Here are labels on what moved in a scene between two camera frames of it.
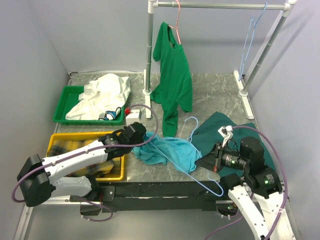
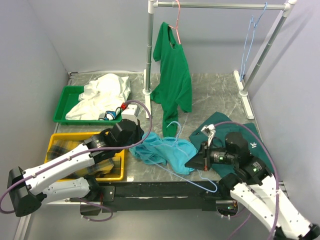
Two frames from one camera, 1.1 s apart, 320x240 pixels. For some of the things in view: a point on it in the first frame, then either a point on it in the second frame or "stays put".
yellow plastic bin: [118, 161] stays put
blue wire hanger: [182, 169] → [181, 175]
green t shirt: [173, 85] stays put
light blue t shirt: [181, 153] stays put
